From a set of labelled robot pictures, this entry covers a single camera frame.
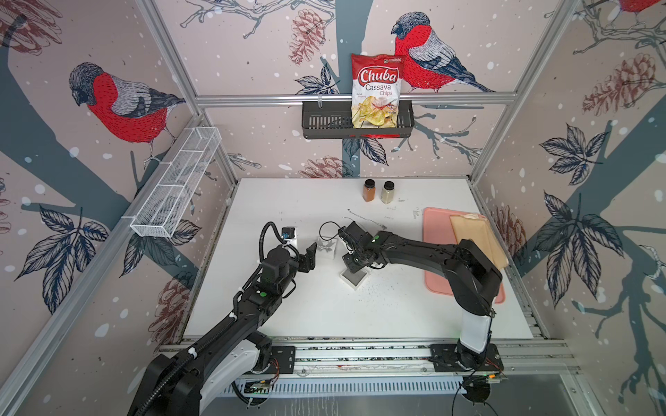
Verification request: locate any white gift box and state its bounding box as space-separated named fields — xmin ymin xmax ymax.
xmin=340 ymin=269 xmax=369 ymax=291
xmin=317 ymin=237 xmax=338 ymax=261

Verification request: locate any silver pearl necklace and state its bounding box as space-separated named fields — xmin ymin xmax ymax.
xmin=347 ymin=209 xmax=387 ymax=231

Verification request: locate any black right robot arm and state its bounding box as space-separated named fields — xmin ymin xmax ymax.
xmin=331 ymin=222 xmax=502 ymax=370

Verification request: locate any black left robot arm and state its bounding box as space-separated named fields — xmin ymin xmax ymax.
xmin=128 ymin=232 xmax=317 ymax=415

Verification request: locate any orange spice jar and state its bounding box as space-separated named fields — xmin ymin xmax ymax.
xmin=362 ymin=179 xmax=376 ymax=202

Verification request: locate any beige spice jar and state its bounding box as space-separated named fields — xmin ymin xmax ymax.
xmin=381 ymin=180 xmax=395 ymax=205

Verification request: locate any pink plastic tray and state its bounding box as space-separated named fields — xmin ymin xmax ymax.
xmin=422 ymin=207 xmax=506 ymax=305

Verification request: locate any wooden cutting board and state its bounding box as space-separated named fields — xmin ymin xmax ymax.
xmin=450 ymin=213 xmax=509 ymax=270

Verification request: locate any Chuba cassava chips bag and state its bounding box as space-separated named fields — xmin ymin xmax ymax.
xmin=350 ymin=54 xmax=404 ymax=130

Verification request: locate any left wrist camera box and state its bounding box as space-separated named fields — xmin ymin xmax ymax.
xmin=281 ymin=226 xmax=298 ymax=248

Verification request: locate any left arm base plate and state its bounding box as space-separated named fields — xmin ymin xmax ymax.
xmin=242 ymin=346 xmax=297 ymax=378

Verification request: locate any aluminium mounting rail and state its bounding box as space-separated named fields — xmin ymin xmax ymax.
xmin=150 ymin=337 xmax=579 ymax=381

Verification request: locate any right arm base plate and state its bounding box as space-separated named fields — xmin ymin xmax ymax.
xmin=428 ymin=343 xmax=504 ymax=373

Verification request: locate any black wire wall basket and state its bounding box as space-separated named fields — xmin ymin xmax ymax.
xmin=301 ymin=101 xmax=415 ymax=140

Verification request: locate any white mesh wall shelf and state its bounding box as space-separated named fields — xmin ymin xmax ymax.
xmin=130 ymin=127 xmax=221 ymax=239

